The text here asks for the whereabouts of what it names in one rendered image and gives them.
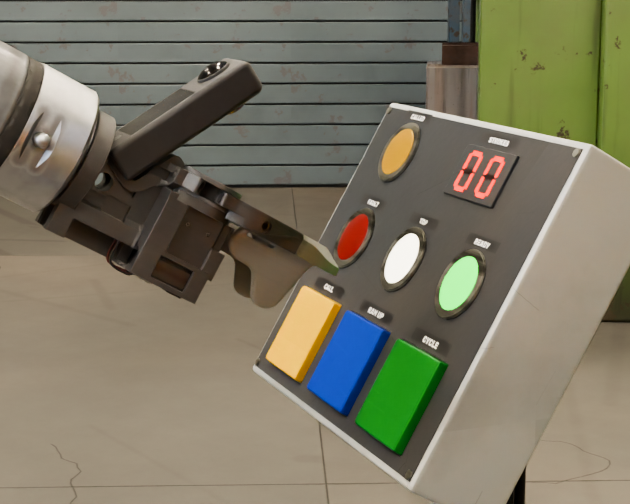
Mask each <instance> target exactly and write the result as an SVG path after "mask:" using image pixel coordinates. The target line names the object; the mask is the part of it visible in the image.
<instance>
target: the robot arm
mask: <svg viewBox="0 0 630 504"><path fill-rule="evenodd" d="M261 90H262V83H261V81H260V80H259V78H258V76H257V75H256V73H255V71H254V70H253V68H252V66H251V65H250V63H248V62H245V61H240V60H234V59H228V58H226V59H223V60H221V61H218V62H214V63H211V64H210V65H208V66H206V67H205V68H204V69H203V70H202V71H201V73H200V74H199V76H197V77H196V78H194V79H193V80H191V81H190V82H188V83H187V84H185V85H184V86H183V87H181V88H180V89H178V90H177V91H175V92H174V93H172V94H171V95H169V96H168V97H166V98H165V99H163V100H162V101H160V102H159V103H157V104H156V105H154V106H153V107H151V108H150V109H148V110H147V111H145V112H144V113H142V114H141V115H139V116H138V117H136V118H135V119H133V120H132V121H130V122H129V123H127V124H126V125H124V126H123V127H121V128H120V129H118V130H117V131H116V121H115V119H114V118H113V117H111V116H110V115H108V114H106V113H104V112H102V111H100V110H99V98H98V95H97V93H96V92H95V91H93V90H91V89H90V88H88V87H86V86H84V85H82V84H81V83H79V82H77V81H75V80H73V79H71V78H70V77H68V76H66V75H64V74H62V73H60V72H59V71H57V70H55V69H53V68H51V67H49V66H48V65H46V64H44V63H41V62H38V61H36V60H34V59H32V58H31V57H29V56H27V55H26V54H24V53H22V52H20V51H18V50H17V49H15V48H13V47H11V46H9V45H7V44H6V43H4V42H2V41H0V196H2V197H4V198H6V199H8V200H10V201H12V202H14V203H16V204H18V205H20V206H22V207H24V208H26V209H28V210H30V211H32V212H35V211H39V210H40V211H39V213H38V215H37V217H36V219H35V221H36V222H38V223H39V224H41V225H43V227H44V228H45V229H47V230H49V231H51V232H53V233H55V234H57V235H59V236H61V237H63V238H64V237H66V238H68V239H70V240H72V241H74V242H76V243H78V244H80V245H82V246H84V247H86V248H88V249H90V250H92V251H95V252H97V253H99V254H101V255H103V256H105V257H106V260H107V262H108V263H109V264H110V265H111V266H112V267H113V268H114V269H116V270H117V271H119V272H121V273H123V274H125V275H128V276H130V275H136V276H137V277H139V278H140V279H142V280H143V281H145V282H146V283H148V284H151V283H153V284H155V285H157V286H159V287H160V288H162V289H163V290H164V291H166V292H167V293H169V294H171V295H174V296H176V297H178V298H180V299H181V298H183V299H185V300H187V301H189V302H191V303H193V304H195V303H196V301H197V299H198V297H199V295H200V293H201V291H202V289H203V287H204V286H205V284H206V282H207V280H209V281H212V279H213V277H214V275H215V273H216V271H217V269H218V268H219V266H220V264H221V262H222V260H223V258H224V256H225V255H223V254H221V253H219V252H220V250H221V251H223V252H225V253H226V254H228V255H230V256H231V257H232V258H233V260H234V263H235V268H234V288H235V290H236V292H237V293H238V294H240V295H241V296H243V297H246V298H251V300H252V301H253V303H254V304H256V305H257V306H259V307H261V308H265V309H267V308H272V307H274V306H276V305H277V304H278V303H279V302H280V301H281V300H282V298H283V297H284V296H285V295H286V294H287V293H288V291H289V290H290V289H291V288H292V287H293V286H294V285H295V283H296V282H297V281H298V280H299V279H300V278H301V277H302V275H303V274H304V273H305V272H306V271H307V270H308V269H309V268H311V267H313V266H316V267H318V268H320V269H322V270H324V271H326V272H328V273H330V274H332V275H334V276H336V275H337V273H338V271H339V268H338V266H337V264H336V262H335V261H334V259H333V257H332V256H331V254H330V252H329V250H328V249H327V247H325V246H323V245H321V244H320V243H318V242H316V241H314V240H313V239H311V238H309V237H307V236H305V235H304V234H302V233H300V232H298V231H297V230H295V229H293V228H291V227H289V226H288V225H286V224H284V223H282V222H280V221H278V220H277V219H275V218H273V217H271V216H269V215H267V214H266V213H264V212H262V211H260V210H258V209H256V208H254V207H253V206H251V205H249V204H247V203H245V202H243V201H241V200H239V199H240V198H241V197H242V195H241V194H240V193H238V192H236V191H234V190H233V189H231V188H229V187H227V186H225V185H223V184H222V183H220V182H218V181H216V180H214V179H212V178H210V177H208V176H207V175H205V174H203V173H201V172H199V171H198V170H196V169H194V168H192V167H190V166H187V165H185V164H184V162H183V160H182V159H181V158H180V157H179V156H177V155H174V154H172V152H173V151H175V150H176V149H178V148H179V147H181V146H182V145H184V144H185V143H187V142H188V141H190V140H191V139H193V138H194V137H196V136H197V135H198V134H200V133H201V132H203V131H204V130H206V129H207V128H209V127H210V126H212V125H213V124H215V123H216V122H218V121H219V120H221V119H222V118H223V117H225V116H226V115H229V114H233V113H235V112H237V111H238V110H240V109H241V108H242V107H243V106H244V104H245V103H246V102H247V101H249V100H250V99H251V98H253V97H254V96H256V95H257V94H259V93H260V92H261ZM100 173H103V179H102V181H101V182H100V183H99V184H97V185H95V180H96V179H97V177H98V175H99V174H100ZM229 223H233V224H235V225H236V226H238V228H237V229H233V228H231V227H229V226H228V224H229ZM248 233H251V234H252V237H249V236H247V234H248ZM112 261H114V262H115V263H116V264H118V265H120V266H122V267H123V268H125V269H123V268H121V267H118V266H116V265H114V264H113V263H112Z"/></svg>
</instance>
